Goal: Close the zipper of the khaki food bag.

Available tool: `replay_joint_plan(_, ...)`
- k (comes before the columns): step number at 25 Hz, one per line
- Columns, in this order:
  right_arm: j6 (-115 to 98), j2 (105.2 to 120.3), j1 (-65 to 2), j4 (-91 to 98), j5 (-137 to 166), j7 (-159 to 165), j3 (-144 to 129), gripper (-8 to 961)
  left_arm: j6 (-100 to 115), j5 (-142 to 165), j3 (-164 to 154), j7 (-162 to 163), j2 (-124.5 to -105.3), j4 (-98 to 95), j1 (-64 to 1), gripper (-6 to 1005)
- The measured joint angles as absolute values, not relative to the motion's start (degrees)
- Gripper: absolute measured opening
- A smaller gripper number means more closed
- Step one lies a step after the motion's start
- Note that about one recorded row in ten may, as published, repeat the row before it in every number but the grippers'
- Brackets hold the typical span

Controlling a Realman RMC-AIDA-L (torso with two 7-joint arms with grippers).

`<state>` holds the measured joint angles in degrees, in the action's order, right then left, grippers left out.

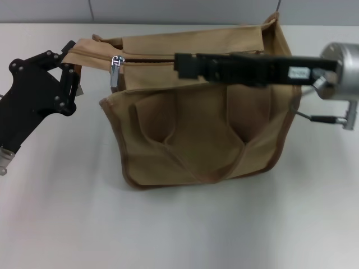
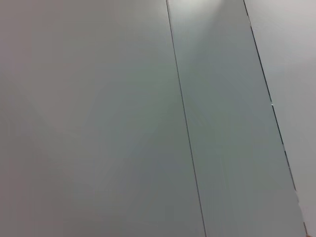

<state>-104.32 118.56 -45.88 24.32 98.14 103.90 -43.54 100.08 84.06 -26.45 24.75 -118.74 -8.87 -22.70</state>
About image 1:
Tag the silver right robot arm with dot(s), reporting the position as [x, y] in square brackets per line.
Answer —
[345, 70]

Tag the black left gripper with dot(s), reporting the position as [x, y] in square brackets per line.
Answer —
[25, 92]

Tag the khaki canvas food bag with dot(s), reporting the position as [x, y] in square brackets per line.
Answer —
[196, 126]

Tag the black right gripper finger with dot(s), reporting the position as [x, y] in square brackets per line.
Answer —
[185, 58]

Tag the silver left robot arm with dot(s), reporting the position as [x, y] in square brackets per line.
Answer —
[5, 162]

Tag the silver metal zipper pull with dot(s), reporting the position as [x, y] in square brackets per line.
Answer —
[115, 73]

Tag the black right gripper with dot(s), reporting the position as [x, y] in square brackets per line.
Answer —
[275, 67]

